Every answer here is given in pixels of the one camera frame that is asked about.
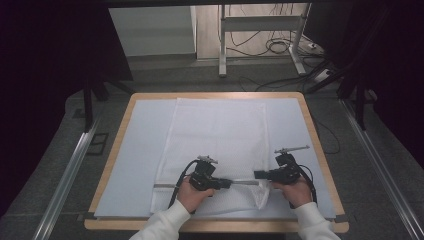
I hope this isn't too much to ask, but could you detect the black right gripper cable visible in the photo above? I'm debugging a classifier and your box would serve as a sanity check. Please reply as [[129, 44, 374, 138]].
[[289, 162, 319, 210]]

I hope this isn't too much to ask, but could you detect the white power strip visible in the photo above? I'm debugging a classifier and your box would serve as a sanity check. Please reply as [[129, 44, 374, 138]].
[[313, 68, 335, 83]]

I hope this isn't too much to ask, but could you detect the thin black looped cable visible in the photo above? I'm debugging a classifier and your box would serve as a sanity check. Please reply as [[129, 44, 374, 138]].
[[311, 114, 342, 156]]

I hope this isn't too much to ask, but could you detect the dark curtain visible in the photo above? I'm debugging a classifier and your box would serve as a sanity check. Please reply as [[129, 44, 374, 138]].
[[304, 0, 424, 169], [0, 0, 134, 218]]

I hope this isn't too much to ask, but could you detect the person's right hand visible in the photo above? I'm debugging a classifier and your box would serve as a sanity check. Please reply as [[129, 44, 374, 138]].
[[271, 175, 315, 210]]

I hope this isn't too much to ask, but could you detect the aluminium floor rail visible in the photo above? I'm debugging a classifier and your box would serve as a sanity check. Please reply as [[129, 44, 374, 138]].
[[31, 116, 102, 240], [339, 98, 424, 240]]

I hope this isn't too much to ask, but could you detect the white metal desk frame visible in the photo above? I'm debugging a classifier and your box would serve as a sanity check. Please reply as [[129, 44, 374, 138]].
[[217, 3, 313, 78]]

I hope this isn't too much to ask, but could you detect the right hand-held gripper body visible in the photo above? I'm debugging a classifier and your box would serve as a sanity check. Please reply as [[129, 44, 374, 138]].
[[273, 145, 311, 186]]

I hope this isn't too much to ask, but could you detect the white cabinet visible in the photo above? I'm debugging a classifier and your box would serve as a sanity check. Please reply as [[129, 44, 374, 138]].
[[108, 5, 198, 58]]

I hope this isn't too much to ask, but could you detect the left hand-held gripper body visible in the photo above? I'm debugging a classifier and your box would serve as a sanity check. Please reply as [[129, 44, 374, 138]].
[[189, 154, 220, 192]]

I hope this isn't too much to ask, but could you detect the bundle of black floor cables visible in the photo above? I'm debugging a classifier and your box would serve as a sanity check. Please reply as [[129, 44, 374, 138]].
[[225, 3, 322, 58]]

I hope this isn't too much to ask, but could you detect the pale blue table mat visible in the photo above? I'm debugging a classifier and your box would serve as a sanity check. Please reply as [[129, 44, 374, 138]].
[[93, 96, 337, 220]]

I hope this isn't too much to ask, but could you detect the long black floor cable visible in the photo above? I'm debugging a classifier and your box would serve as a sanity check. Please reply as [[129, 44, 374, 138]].
[[239, 73, 318, 93]]

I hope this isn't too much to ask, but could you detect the black metal stand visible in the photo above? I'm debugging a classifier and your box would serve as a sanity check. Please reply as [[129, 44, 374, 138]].
[[304, 58, 378, 132], [81, 70, 135, 133]]

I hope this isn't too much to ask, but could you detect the dark floor socket plate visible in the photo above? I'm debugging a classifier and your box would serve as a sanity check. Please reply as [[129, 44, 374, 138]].
[[86, 132, 110, 156]]

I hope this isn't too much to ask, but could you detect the white mesh zipper bag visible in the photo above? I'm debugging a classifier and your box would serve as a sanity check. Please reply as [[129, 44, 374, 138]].
[[149, 97, 272, 215]]

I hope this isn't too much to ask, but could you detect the person's left hand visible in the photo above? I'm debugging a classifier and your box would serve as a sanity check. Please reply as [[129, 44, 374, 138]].
[[176, 179, 216, 215]]

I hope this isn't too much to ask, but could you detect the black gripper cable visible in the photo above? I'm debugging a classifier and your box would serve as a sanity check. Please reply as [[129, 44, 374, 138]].
[[289, 162, 319, 210], [167, 159, 202, 210]]

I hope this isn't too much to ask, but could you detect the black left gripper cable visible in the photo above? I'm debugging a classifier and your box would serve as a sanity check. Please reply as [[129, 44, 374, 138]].
[[167, 159, 202, 210]]

